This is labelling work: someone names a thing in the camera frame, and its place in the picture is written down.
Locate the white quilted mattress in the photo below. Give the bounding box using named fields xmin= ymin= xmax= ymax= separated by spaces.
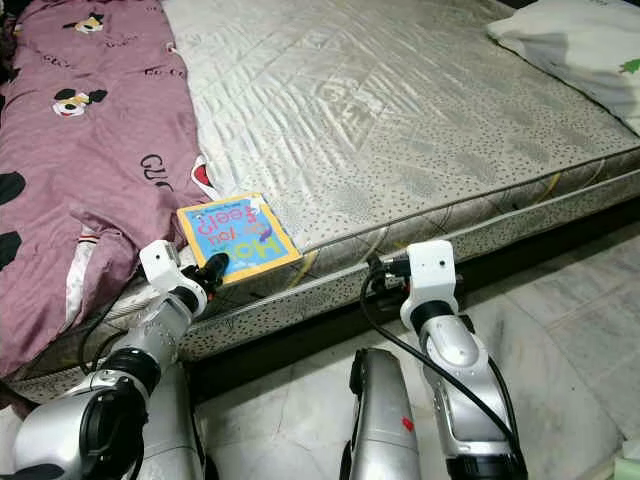
xmin=5 ymin=0 xmax=640 ymax=406

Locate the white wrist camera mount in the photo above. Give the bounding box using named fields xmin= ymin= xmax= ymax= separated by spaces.
xmin=140 ymin=240 xmax=206 ymax=301
xmin=405 ymin=240 xmax=461 ymax=321

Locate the cream pillow with green leaf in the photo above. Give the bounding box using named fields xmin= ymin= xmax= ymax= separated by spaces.
xmin=487 ymin=0 xmax=640 ymax=136

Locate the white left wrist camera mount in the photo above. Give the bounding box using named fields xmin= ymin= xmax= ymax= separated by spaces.
xmin=140 ymin=240 xmax=206 ymax=301

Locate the blue yellow children's book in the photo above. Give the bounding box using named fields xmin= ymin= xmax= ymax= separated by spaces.
xmin=177 ymin=192 xmax=303 ymax=288

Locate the grey left robot leg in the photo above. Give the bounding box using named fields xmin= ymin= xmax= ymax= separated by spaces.
xmin=135 ymin=365 xmax=216 ymax=480

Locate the pink cartoon print blanket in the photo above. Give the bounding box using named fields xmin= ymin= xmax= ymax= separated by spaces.
xmin=0 ymin=0 xmax=211 ymax=379

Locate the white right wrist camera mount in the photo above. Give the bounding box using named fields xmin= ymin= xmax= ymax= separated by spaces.
xmin=405 ymin=240 xmax=461 ymax=321

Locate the grey robot leg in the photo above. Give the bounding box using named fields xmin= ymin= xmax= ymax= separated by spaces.
xmin=135 ymin=365 xmax=216 ymax=480
xmin=340 ymin=348 xmax=421 ymax=480

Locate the grey right robot leg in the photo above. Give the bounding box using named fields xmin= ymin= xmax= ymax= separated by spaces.
xmin=340 ymin=348 xmax=421 ymax=480

